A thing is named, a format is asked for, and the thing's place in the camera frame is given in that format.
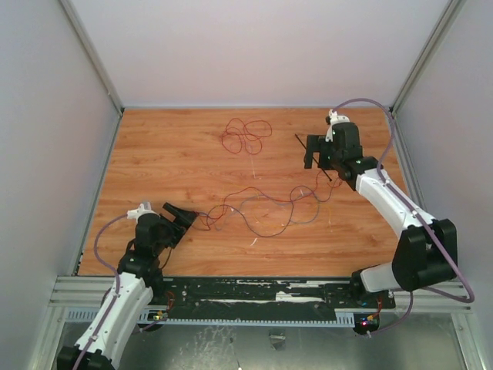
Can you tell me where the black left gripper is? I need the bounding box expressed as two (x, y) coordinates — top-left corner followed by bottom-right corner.
(154, 203), (199, 254)

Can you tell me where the black zip tie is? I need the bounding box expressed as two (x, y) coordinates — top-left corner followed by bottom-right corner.
(294, 133), (333, 183)

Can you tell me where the dark purple wire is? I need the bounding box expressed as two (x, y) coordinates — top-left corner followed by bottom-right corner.
(200, 187), (332, 238)

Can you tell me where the blue grey wire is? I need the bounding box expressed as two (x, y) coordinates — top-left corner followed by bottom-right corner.
(207, 190), (323, 231)

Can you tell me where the yellow wire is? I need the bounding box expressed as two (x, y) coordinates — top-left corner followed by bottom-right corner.
(215, 200), (334, 232)

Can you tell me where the red wire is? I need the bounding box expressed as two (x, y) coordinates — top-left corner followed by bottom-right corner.
(194, 117), (344, 232)

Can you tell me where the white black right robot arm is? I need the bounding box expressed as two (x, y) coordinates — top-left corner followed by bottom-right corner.
(304, 122), (458, 307)

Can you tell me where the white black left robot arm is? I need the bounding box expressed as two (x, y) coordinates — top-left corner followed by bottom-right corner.
(56, 202), (198, 369)

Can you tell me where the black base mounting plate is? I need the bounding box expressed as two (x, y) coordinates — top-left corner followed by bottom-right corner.
(150, 277), (396, 318)

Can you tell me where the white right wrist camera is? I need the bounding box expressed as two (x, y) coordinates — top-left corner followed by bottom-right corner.
(325, 109), (350, 142)

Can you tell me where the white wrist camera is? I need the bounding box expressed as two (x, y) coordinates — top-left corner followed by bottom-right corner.
(126, 202), (156, 221)
(325, 109), (350, 142)

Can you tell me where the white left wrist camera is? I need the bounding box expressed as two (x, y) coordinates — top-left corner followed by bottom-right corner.
(126, 202), (156, 221)

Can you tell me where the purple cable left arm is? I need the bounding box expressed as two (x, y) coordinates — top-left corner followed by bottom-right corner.
(71, 214), (169, 370)

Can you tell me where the grey slotted cable duct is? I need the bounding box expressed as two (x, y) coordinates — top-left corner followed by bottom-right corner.
(65, 306), (357, 328)

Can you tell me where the aluminium corner post right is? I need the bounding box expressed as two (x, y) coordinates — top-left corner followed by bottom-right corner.
(390, 0), (467, 117)

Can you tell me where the aluminium corner post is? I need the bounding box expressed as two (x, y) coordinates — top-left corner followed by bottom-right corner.
(390, 0), (467, 117)
(57, 0), (126, 116)

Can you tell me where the aluminium corner post left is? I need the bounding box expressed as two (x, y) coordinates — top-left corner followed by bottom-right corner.
(57, 0), (126, 116)

